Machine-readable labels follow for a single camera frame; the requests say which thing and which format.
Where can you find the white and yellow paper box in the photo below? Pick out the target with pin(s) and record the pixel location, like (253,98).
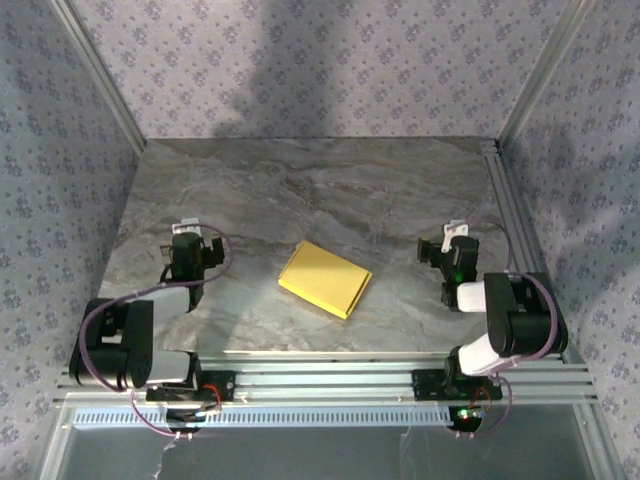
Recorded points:
(325,280)

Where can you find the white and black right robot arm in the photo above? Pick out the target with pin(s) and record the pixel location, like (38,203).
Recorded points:
(472,296)

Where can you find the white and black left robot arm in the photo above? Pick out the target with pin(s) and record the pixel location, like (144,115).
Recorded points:
(165,300)

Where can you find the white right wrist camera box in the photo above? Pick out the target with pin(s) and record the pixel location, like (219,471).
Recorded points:
(454,232)

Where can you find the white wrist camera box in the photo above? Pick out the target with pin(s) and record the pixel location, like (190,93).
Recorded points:
(186,227)
(454,232)

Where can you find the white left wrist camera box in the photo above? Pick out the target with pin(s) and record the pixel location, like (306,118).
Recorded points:
(186,227)

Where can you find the aluminium side rail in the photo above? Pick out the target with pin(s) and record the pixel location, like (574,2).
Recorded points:
(509,200)

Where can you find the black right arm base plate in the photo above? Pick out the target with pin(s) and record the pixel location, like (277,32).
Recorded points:
(425,385)

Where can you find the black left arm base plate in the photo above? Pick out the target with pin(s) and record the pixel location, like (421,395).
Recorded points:
(225,385)

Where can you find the aluminium mounting rail beam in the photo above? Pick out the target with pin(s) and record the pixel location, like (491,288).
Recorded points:
(325,380)

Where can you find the aluminium corner post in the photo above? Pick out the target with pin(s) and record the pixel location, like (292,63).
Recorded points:
(544,75)
(102,75)

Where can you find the aluminium lower frame bar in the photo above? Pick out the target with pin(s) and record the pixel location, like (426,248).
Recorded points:
(56,450)
(598,440)

